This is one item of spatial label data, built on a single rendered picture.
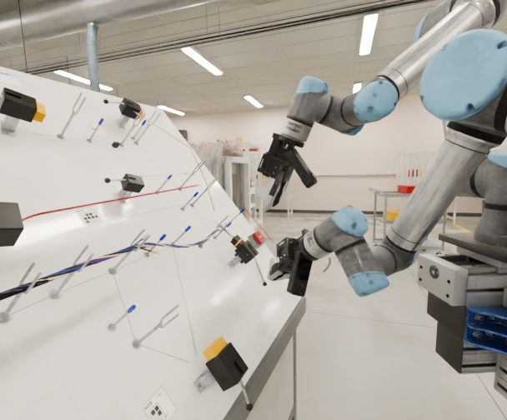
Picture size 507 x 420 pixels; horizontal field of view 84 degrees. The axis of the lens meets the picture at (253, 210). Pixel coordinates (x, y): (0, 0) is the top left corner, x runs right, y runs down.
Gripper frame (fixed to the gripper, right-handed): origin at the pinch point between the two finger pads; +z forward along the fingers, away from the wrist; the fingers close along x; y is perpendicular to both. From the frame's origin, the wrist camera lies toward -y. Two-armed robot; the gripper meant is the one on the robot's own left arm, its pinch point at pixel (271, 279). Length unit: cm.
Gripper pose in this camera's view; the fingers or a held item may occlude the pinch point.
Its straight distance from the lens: 88.3
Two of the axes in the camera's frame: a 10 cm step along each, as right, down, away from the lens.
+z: -5.0, 5.1, 6.9
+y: -0.3, -8.2, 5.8
